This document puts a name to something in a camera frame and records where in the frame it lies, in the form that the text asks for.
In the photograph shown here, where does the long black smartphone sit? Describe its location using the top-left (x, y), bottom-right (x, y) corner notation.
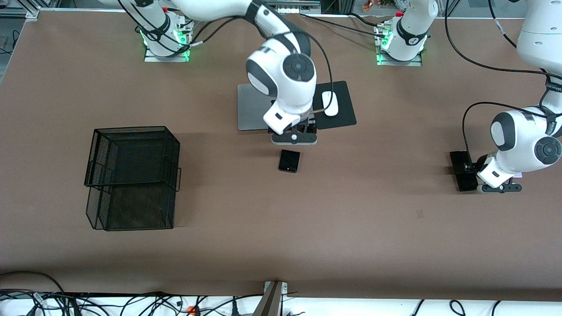
top-left (450, 151), bottom-right (480, 192)

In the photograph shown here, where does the thick black cable loop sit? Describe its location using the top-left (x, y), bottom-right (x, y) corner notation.
top-left (0, 271), bottom-right (66, 303)

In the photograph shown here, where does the black table cable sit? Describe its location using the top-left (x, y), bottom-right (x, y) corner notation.
top-left (300, 13), bottom-right (387, 38)
top-left (347, 12), bottom-right (382, 28)

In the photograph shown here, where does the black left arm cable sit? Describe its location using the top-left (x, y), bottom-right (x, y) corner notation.
top-left (444, 0), bottom-right (562, 168)

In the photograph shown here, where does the grey power strip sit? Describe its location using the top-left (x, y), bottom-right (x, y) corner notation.
top-left (263, 0), bottom-right (321, 14)

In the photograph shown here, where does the black mouse pad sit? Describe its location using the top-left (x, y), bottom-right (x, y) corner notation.
top-left (312, 80), bottom-right (357, 130)

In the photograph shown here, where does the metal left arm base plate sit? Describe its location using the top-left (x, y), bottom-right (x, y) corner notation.
top-left (376, 49), bottom-right (423, 67)

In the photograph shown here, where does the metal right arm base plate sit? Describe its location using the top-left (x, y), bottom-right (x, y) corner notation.
top-left (144, 44), bottom-right (191, 63)

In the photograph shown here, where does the white computer mouse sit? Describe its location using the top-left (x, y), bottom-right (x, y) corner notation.
top-left (322, 91), bottom-right (339, 117)

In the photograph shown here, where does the silver closed laptop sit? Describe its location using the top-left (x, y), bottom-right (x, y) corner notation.
top-left (237, 83), bottom-right (276, 131)

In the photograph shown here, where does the small black flip phone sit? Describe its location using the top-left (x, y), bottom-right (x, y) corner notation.
top-left (278, 149), bottom-right (301, 174)

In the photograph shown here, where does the aluminium frame profile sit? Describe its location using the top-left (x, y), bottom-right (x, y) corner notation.
top-left (0, 0), bottom-right (42, 20)

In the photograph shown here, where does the grey metal camera bracket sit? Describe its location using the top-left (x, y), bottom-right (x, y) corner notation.
top-left (252, 281), bottom-right (289, 316)

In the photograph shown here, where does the black mesh two-tier organizer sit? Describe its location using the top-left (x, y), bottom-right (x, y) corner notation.
top-left (84, 126), bottom-right (182, 232)

